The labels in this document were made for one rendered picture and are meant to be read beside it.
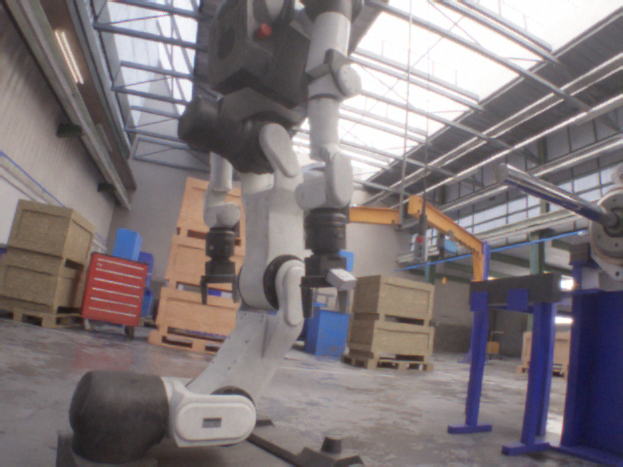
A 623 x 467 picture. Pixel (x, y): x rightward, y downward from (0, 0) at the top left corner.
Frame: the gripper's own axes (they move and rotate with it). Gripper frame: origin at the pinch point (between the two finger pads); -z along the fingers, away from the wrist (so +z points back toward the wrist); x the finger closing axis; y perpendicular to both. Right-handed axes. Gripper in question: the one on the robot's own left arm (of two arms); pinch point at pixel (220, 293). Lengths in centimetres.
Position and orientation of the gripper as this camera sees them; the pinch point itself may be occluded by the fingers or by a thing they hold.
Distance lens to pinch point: 119.9
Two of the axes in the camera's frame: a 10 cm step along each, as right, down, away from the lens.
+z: -0.1, -10.0, 0.7
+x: 7.1, 0.4, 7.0
